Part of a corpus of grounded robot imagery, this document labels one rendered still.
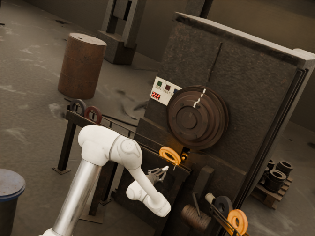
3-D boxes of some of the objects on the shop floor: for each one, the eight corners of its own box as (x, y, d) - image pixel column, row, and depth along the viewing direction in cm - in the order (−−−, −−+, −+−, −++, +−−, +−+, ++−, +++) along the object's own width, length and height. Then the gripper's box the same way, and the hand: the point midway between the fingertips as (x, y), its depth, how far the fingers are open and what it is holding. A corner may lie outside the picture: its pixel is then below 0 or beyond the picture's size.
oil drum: (76, 83, 561) (87, 33, 529) (101, 97, 537) (115, 45, 505) (48, 86, 510) (60, 30, 479) (75, 101, 487) (89, 44, 455)
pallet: (188, 159, 429) (200, 130, 413) (213, 145, 497) (223, 120, 481) (274, 210, 377) (291, 179, 362) (288, 187, 445) (303, 160, 429)
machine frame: (149, 173, 368) (204, 18, 306) (236, 227, 324) (320, 60, 262) (108, 196, 306) (167, 9, 244) (208, 268, 263) (310, 61, 201)
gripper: (139, 180, 220) (158, 167, 240) (155, 190, 215) (173, 176, 234) (142, 171, 217) (161, 158, 236) (158, 181, 212) (176, 167, 231)
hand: (164, 169), depth 233 cm, fingers closed
